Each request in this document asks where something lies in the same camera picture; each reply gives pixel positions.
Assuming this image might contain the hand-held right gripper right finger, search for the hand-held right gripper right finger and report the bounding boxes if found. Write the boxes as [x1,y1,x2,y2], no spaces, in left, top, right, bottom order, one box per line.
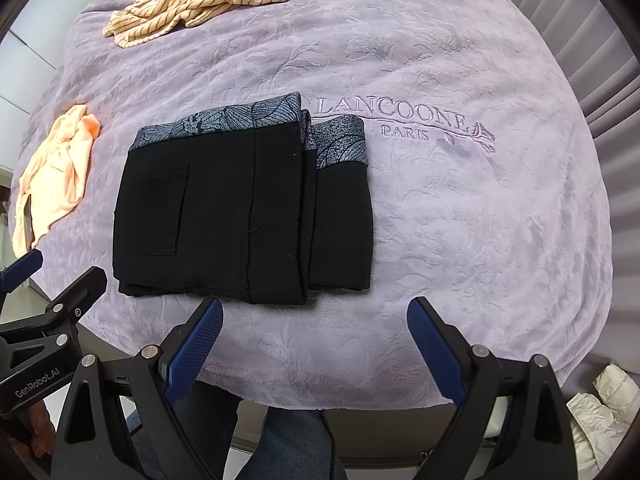
[407,296,583,480]

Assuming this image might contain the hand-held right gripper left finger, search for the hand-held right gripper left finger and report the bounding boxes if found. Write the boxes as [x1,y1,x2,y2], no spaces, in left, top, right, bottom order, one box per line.
[50,297,224,480]

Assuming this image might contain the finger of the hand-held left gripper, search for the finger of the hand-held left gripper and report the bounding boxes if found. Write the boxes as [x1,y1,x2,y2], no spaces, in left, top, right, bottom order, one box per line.
[27,266,109,333]
[0,249,44,306]

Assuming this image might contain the black pants with patterned waistband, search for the black pants with patterned waistband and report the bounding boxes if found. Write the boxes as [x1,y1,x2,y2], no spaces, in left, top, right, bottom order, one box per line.
[112,91,375,306]

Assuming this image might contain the person's left hand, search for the person's left hand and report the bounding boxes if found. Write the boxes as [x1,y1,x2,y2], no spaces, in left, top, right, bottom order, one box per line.
[0,404,57,461]

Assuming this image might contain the person's left leg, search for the person's left leg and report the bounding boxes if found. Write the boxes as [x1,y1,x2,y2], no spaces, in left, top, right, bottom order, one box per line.
[125,379,243,480]

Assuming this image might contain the person's leg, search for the person's leg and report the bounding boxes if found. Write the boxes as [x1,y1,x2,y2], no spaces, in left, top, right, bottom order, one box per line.
[125,379,243,480]
[250,405,348,480]

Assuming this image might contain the orange garment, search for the orange garment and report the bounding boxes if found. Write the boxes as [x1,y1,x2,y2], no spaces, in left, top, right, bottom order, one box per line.
[11,105,101,256]

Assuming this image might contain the purple embossed blanket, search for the purple embossed blanket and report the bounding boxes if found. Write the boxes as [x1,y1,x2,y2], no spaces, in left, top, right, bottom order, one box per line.
[7,0,613,408]

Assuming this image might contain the person's right leg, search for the person's right leg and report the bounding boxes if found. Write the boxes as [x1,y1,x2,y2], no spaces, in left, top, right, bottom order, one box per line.
[250,405,348,480]

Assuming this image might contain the white puffy jacket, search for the white puffy jacket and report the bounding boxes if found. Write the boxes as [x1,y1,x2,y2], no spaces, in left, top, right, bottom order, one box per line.
[565,362,632,477]

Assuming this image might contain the white wardrobe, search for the white wardrobe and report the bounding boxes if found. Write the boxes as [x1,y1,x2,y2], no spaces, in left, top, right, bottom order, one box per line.
[0,0,101,196]

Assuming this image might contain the grey curtain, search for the grey curtain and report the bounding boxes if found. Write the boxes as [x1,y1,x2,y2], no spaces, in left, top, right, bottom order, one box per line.
[505,0,640,241]

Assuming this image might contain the beige striped garment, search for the beige striped garment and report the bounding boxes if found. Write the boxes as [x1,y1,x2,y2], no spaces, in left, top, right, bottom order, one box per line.
[102,0,382,51]

